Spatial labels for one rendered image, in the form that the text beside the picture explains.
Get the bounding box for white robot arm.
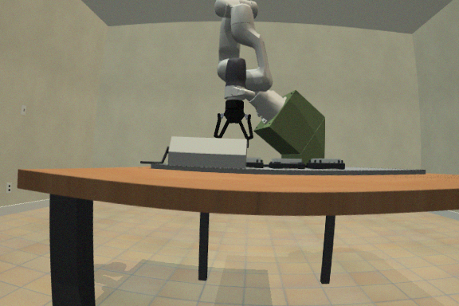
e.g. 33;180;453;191
214;0;287;124

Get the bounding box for beige operator button panel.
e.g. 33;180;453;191
140;136;247;168

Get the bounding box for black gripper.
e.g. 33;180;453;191
214;100;253;148

